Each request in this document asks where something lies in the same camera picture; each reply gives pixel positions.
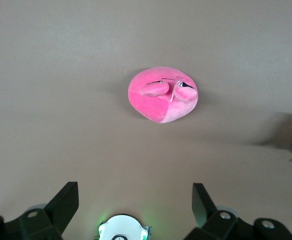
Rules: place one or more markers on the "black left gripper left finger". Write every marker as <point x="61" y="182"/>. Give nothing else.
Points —
<point x="58" y="207"/>

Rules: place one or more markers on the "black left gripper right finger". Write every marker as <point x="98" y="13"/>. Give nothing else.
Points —
<point x="206" y="210"/>

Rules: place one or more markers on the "pink round plush toy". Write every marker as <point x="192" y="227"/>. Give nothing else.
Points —
<point x="151" y="105"/>

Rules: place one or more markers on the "brown table mat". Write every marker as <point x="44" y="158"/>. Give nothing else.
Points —
<point x="61" y="100"/>

